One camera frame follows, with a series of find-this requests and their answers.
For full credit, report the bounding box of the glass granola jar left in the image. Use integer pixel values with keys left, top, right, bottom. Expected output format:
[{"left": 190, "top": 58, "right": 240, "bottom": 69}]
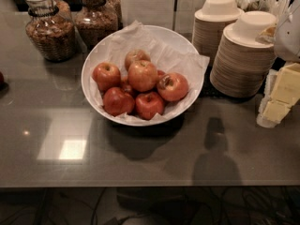
[{"left": 25, "top": 0, "right": 75, "bottom": 62}]

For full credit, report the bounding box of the white bowl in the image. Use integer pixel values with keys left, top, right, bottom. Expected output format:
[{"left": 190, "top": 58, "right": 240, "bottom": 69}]
[{"left": 81, "top": 24, "right": 204, "bottom": 128}]

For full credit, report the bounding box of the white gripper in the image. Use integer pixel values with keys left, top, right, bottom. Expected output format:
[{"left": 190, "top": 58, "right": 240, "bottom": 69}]
[{"left": 256, "top": 0, "right": 300, "bottom": 128}]

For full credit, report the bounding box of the glass granola jar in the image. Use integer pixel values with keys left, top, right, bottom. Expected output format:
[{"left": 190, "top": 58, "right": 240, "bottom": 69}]
[
  {"left": 25, "top": 0, "right": 75, "bottom": 62},
  {"left": 74, "top": 0, "right": 118, "bottom": 50}
]

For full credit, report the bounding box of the glass granola jar middle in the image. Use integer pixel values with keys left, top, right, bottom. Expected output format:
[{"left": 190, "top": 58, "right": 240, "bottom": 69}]
[{"left": 74, "top": 0, "right": 118, "bottom": 50}]

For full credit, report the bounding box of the paper bowl stack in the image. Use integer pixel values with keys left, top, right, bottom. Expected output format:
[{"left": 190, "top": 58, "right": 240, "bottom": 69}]
[
  {"left": 210, "top": 11, "right": 277, "bottom": 98},
  {"left": 192, "top": 0, "right": 243, "bottom": 66}
]

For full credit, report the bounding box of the paper bowl stack back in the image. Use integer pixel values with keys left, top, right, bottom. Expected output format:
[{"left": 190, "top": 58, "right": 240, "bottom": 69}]
[{"left": 192, "top": 0, "right": 243, "bottom": 66}]

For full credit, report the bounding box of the white paper liner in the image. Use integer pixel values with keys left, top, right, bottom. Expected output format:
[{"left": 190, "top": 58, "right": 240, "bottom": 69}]
[{"left": 88, "top": 20, "right": 211, "bottom": 126}]

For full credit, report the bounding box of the red apple back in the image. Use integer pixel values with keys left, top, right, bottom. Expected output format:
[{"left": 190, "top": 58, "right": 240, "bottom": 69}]
[{"left": 125, "top": 49, "right": 151, "bottom": 69}]

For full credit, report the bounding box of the white box behind bowl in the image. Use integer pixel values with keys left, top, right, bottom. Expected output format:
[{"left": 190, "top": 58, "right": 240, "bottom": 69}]
[{"left": 121, "top": 0, "right": 174, "bottom": 29}]

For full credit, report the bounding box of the glass jar far back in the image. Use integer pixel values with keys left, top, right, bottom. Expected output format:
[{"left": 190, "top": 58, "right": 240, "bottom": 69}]
[{"left": 101, "top": 0, "right": 124, "bottom": 30}]

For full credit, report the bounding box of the paper bowl stack front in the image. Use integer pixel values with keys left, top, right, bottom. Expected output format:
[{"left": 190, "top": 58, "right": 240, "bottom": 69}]
[{"left": 210, "top": 11, "right": 277, "bottom": 98}]

